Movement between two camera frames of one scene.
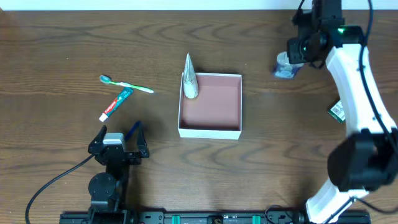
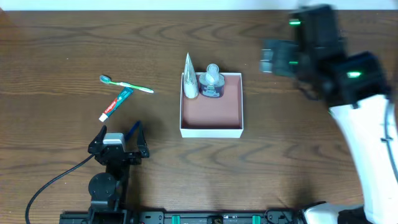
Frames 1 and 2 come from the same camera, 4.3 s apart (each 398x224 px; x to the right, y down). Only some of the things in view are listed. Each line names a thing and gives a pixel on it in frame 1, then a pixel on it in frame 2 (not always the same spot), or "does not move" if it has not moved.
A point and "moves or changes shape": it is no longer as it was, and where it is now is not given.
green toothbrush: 107,79 does not move
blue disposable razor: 137,123 does not move
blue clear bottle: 284,69 moves or changes shape
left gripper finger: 142,147 does not move
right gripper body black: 296,50 to 277,56
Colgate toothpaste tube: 118,100 does not move
